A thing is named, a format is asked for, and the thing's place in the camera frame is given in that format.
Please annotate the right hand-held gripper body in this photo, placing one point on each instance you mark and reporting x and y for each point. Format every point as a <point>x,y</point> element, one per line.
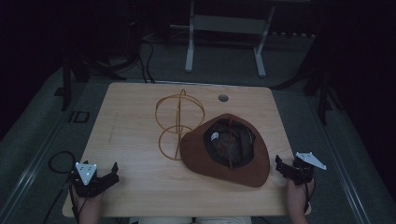
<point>302,172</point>

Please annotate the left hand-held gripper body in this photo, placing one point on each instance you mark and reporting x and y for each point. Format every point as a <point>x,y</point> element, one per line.
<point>90,186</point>

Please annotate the brown felt hat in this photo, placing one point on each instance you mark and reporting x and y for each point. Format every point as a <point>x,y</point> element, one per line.
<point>194,155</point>

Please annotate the person's left hand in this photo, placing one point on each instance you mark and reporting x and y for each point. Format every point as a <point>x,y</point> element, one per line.
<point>88,203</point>

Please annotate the person's right hand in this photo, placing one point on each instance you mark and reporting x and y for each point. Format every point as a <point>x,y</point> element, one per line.
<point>297,196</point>

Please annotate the black floor stand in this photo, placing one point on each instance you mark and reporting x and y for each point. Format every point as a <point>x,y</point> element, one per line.
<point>323,96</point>
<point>66,84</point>

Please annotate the black floor bracket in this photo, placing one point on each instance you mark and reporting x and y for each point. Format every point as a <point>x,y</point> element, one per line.
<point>81,117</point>

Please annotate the white metal frame stand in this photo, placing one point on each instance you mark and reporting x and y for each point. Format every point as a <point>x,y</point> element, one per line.
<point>227,24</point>

